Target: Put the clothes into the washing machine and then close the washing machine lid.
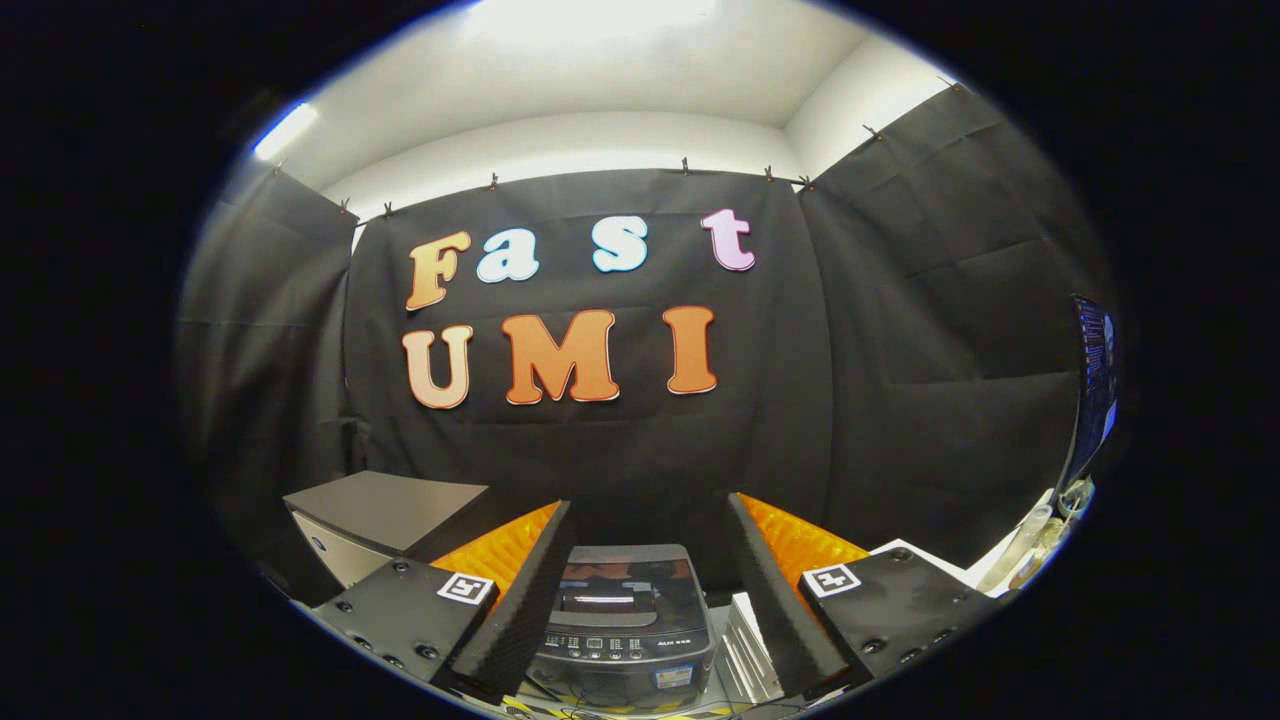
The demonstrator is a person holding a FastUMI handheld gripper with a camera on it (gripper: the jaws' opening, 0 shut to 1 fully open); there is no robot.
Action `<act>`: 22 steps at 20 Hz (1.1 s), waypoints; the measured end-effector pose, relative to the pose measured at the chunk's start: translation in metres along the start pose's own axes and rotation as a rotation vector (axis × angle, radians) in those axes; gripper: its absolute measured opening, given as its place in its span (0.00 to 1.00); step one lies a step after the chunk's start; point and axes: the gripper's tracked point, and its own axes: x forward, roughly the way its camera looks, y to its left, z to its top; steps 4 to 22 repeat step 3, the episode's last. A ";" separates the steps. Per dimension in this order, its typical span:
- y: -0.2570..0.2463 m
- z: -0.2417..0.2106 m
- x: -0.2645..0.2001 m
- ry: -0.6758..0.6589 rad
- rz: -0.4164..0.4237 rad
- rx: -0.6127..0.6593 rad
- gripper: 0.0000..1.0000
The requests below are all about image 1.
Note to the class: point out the clear plastic bottle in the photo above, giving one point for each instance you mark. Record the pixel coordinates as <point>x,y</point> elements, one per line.
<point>1012,550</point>

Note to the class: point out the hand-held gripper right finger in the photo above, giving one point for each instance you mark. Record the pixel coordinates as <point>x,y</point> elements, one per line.
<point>790,615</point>

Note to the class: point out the small grey cabinet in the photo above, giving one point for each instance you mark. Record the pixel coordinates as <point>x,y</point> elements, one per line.
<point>390,505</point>

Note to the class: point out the black computer monitor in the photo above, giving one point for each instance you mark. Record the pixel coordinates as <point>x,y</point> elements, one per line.
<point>1092,390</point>

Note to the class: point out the row of small cloth clips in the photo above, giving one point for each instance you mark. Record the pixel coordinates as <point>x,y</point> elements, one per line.
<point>493,181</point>

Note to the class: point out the silver metal box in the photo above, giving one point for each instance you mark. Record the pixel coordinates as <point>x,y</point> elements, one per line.
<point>748,655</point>

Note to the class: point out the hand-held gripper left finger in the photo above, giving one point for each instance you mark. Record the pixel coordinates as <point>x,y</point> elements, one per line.
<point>520,610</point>

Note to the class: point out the dark grey washing machine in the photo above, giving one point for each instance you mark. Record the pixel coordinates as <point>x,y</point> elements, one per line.
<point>620,660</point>

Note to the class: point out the black backdrop cloth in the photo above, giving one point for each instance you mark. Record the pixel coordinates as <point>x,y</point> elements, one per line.
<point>620,450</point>

